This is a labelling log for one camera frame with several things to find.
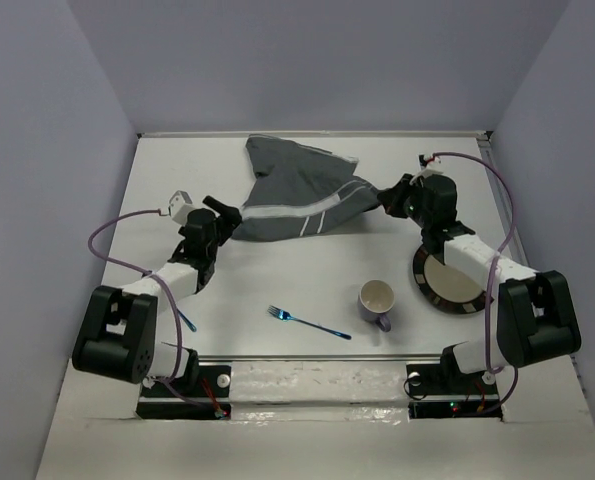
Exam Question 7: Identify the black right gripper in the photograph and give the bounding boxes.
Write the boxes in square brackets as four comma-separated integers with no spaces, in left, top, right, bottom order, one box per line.
[377,173,432,229]

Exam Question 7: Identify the grey striped placemat cloth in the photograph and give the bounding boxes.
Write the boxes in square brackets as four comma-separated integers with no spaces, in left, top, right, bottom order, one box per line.
[233,134,379,242]

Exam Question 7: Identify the purple ceramic mug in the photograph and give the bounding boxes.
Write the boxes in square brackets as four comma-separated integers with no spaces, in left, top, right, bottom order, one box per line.
[357,280,395,333]

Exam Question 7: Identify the dark rimmed cream plate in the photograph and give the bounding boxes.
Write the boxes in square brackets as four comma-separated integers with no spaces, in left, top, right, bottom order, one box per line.
[412,245,487,316]

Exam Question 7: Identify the blue metal spoon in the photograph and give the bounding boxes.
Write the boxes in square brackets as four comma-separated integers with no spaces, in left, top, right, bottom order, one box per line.
[177,310,197,332]

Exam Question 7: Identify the blue metal fork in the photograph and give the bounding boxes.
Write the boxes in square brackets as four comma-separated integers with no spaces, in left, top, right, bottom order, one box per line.
[267,305,352,341]

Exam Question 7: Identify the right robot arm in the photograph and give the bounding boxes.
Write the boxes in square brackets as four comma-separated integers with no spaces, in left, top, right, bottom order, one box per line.
[377,174,582,392]

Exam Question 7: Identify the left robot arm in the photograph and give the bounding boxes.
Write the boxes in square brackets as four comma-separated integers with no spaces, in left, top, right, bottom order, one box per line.
[71,191,242,395]

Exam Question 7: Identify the white front mounting board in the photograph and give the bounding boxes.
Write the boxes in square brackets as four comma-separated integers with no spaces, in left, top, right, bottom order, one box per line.
[31,354,595,480]

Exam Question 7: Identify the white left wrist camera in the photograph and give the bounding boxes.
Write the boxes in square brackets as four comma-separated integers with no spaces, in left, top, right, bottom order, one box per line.
[160,190,195,225]

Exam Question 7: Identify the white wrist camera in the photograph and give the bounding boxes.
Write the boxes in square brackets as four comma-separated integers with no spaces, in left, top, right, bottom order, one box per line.
[409,154,444,185]
[160,190,195,225]

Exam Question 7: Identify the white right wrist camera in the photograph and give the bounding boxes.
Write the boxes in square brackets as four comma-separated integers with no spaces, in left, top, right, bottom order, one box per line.
[409,154,444,185]

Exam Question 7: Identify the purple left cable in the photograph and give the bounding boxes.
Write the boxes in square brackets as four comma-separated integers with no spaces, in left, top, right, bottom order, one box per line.
[86,208,228,416]

